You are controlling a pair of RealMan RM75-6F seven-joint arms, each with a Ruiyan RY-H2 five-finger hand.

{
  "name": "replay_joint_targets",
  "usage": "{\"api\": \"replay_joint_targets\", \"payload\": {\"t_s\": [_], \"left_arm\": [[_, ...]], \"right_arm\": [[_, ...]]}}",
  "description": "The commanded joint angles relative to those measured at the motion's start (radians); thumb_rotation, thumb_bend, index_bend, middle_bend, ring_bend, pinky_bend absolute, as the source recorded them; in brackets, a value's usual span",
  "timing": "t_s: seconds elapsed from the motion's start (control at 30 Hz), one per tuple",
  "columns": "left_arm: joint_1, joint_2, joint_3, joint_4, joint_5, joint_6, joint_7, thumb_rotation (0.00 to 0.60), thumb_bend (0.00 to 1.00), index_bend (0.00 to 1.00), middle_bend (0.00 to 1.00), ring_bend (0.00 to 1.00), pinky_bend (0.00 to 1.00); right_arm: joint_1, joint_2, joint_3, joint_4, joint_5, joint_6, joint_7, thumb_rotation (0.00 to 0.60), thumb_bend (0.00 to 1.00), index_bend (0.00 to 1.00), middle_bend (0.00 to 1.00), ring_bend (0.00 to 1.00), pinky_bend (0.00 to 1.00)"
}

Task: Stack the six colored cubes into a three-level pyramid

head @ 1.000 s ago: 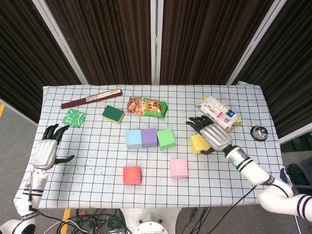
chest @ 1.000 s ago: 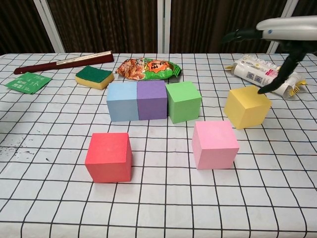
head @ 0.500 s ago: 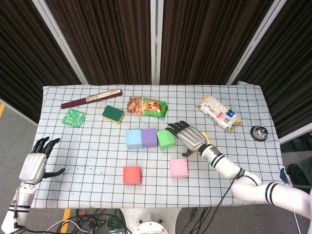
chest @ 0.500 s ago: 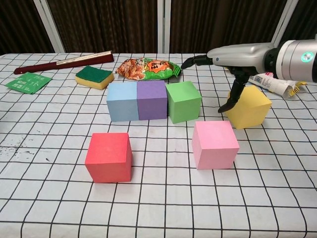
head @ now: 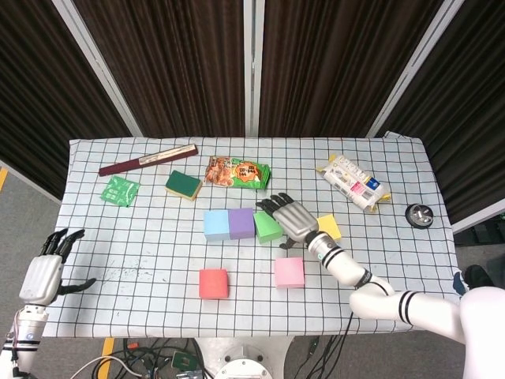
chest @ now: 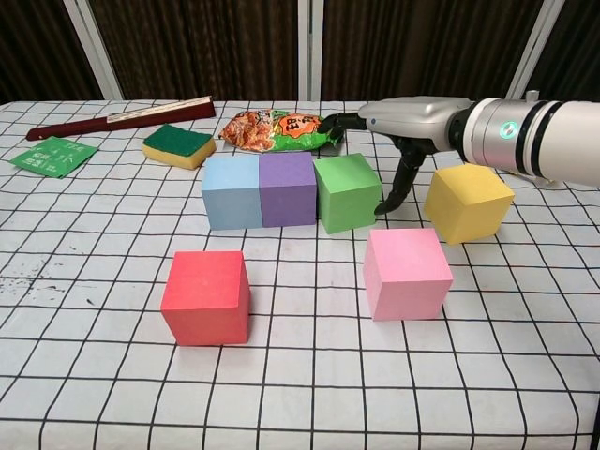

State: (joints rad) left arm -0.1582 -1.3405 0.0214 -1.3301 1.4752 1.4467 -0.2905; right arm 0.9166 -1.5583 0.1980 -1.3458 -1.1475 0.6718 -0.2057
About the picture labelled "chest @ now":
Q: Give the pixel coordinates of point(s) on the green foam cube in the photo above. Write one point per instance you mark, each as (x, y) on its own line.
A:
(342, 197)

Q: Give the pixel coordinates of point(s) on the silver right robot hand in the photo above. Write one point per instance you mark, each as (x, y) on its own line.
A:
(412, 122)

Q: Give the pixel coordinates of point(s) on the yellow foam cube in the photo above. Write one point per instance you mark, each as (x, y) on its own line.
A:
(464, 211)

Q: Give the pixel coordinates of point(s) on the dark brown curtain panel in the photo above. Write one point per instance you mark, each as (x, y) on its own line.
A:
(197, 47)
(37, 47)
(576, 47)
(422, 47)

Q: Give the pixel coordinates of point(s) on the dark red folded fan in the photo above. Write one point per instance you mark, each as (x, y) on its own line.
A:
(140, 119)

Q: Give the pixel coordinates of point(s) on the green sachet packet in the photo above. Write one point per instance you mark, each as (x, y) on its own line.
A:
(51, 157)

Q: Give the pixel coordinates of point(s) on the light blue foam cube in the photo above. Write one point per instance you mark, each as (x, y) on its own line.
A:
(229, 197)

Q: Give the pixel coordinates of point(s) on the red foam cube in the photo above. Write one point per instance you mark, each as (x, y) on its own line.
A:
(201, 300)

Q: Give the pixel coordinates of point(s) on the pink foam cube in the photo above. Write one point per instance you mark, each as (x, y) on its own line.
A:
(403, 276)

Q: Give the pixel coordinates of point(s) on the white partition post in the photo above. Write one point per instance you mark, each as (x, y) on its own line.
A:
(538, 47)
(310, 47)
(94, 51)

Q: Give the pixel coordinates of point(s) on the orange green snack bag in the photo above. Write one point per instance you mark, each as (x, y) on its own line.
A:
(262, 131)

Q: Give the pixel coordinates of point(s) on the green and yellow sponge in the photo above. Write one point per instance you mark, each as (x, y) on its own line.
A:
(175, 138)

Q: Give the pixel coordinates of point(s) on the purple foam cube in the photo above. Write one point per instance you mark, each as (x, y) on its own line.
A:
(286, 192)

